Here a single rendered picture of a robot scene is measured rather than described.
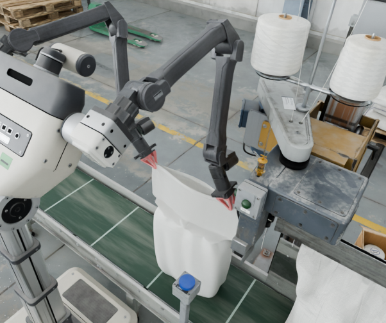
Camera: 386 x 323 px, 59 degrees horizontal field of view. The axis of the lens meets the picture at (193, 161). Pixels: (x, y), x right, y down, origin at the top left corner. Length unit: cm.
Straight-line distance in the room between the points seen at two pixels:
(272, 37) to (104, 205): 154
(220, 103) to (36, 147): 61
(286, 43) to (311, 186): 43
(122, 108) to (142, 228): 127
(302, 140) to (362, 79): 23
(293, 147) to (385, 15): 49
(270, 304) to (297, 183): 98
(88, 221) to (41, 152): 123
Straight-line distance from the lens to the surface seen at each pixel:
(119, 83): 149
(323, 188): 104
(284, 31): 110
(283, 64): 113
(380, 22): 126
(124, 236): 207
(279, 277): 186
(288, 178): 104
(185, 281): 133
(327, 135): 129
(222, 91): 120
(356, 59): 106
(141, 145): 150
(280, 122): 113
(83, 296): 203
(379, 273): 127
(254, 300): 188
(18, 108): 108
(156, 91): 96
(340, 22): 622
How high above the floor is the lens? 198
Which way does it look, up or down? 38 degrees down
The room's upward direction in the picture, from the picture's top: 4 degrees clockwise
